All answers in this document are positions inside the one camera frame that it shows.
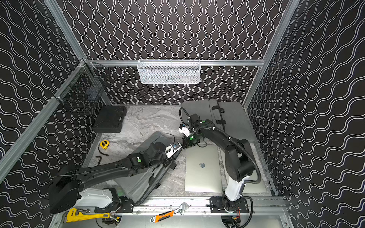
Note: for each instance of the grey laptop bag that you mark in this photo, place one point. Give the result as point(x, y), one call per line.
point(207, 109)
point(237, 122)
point(139, 186)

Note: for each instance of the yellow tape measure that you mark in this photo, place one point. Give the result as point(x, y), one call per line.
point(104, 144)

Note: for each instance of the black wire basket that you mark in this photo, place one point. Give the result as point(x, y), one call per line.
point(84, 92)

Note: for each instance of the black plastic tool case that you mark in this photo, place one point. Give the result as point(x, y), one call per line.
point(110, 119)

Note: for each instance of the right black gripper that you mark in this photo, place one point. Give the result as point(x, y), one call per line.
point(189, 141)

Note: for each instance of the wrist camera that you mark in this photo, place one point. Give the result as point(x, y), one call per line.
point(172, 149)
point(184, 130)

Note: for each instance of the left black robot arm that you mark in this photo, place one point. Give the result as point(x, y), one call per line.
point(65, 187)

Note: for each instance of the orange adjustable wrench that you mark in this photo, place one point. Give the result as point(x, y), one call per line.
point(180, 210)

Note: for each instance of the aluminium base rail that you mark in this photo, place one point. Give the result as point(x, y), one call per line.
point(199, 206)

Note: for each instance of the black hex key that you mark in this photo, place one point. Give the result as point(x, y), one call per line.
point(99, 158)

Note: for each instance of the silver laptop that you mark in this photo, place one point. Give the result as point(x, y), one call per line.
point(250, 189)
point(202, 173)

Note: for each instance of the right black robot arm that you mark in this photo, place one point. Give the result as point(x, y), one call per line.
point(240, 164)

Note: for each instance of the white wire mesh basket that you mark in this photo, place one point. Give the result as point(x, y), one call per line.
point(169, 71)

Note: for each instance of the yellow pipe wrench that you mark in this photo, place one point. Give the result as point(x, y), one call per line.
point(75, 215)

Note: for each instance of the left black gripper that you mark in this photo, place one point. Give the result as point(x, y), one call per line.
point(172, 157)

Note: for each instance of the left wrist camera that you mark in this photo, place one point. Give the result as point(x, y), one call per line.
point(172, 149)

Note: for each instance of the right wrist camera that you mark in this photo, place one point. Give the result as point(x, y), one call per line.
point(184, 130)

